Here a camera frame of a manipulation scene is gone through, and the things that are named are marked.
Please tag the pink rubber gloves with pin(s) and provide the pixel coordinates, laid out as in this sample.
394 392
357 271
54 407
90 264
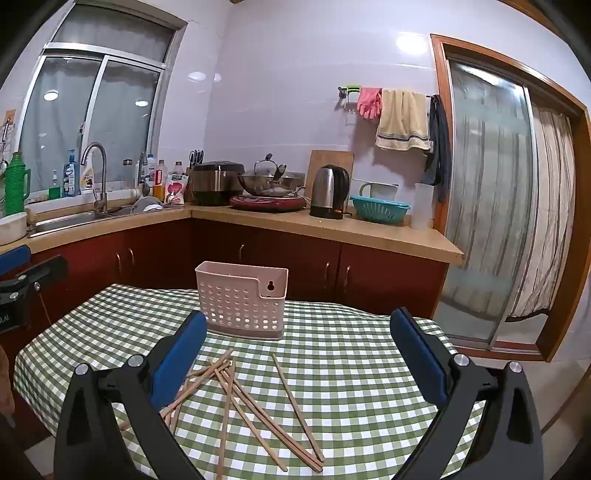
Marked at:
369 104

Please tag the green checked tablecloth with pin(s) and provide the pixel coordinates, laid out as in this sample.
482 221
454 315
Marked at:
346 346

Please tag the dark rice cooker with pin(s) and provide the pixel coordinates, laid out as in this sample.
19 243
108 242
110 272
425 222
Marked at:
214 182

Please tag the wooden cutting board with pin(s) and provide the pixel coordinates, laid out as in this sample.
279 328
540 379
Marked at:
330 159

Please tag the kitchen countertop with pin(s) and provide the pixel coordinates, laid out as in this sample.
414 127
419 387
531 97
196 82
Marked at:
369 235

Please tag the white plastic bottle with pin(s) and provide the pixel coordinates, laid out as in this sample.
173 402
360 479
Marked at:
150 168

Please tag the small green bottle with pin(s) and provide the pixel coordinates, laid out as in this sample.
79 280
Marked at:
54 188

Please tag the wooden framed sliding door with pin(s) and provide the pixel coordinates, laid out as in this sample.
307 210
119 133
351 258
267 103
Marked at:
489 184

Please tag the sliding glass window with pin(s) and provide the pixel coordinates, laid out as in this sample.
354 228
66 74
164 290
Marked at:
115 115

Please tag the red and white pouch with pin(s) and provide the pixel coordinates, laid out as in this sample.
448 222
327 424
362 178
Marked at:
176 190

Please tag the steel sink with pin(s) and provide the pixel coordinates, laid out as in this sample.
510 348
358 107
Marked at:
74 219

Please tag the red kitchen cabinets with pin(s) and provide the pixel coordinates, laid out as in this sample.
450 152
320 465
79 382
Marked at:
277 258

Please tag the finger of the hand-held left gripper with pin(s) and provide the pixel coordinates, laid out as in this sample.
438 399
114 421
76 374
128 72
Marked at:
14 261
44 270

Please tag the knife block with scissors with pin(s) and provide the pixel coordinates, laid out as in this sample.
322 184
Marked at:
194 168

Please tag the yellow hanging towel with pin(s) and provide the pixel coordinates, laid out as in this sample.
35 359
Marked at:
402 120

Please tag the tall steel faucet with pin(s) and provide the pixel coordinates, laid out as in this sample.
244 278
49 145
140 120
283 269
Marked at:
102 184

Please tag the small steel faucet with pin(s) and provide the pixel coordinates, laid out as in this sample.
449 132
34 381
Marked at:
141 173

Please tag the orange oil bottle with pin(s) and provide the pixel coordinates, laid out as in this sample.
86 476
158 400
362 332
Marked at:
159 182

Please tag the white spray bottle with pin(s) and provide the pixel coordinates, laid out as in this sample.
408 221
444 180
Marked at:
87 177

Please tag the small clear bottle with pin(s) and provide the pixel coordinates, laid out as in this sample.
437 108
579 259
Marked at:
178 167

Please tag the white pitcher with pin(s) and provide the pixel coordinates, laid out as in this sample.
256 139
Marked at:
378 189

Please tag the striped curtain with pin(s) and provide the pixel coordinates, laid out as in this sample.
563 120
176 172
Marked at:
549 207

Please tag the green thermos jug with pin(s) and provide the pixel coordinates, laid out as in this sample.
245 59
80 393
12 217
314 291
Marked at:
16 184

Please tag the steel electric kettle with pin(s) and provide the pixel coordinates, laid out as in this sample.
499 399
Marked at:
328 191

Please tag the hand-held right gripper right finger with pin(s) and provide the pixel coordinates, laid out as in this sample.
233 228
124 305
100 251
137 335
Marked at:
418 357

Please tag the white plastic cup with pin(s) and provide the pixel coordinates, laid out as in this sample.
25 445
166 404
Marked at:
422 205

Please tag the teal plastic colander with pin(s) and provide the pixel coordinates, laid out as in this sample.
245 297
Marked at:
379 210

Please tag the red induction cooker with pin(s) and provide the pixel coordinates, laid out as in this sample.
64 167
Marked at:
268 203

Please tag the pink perforated utensil holder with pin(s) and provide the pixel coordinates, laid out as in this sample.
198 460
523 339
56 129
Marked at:
240 300

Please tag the steel wok with lid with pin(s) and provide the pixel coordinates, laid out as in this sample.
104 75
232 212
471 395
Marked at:
270 181

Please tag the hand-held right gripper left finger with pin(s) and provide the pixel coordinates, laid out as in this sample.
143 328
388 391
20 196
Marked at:
182 360

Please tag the dark hanging cloth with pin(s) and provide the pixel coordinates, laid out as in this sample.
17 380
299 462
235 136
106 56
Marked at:
438 147

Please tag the pile of wooden chopsticks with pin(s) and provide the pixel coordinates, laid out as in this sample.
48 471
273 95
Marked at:
258 415

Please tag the metal towel rail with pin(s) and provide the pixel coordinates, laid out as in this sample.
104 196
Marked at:
344 90

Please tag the blue dish soap bottle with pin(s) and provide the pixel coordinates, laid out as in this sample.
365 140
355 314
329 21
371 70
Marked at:
70 175

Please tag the bowls in sink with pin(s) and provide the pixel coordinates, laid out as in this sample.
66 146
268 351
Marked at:
150 203

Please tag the white tub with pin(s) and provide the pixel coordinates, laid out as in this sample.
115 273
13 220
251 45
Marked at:
11 228

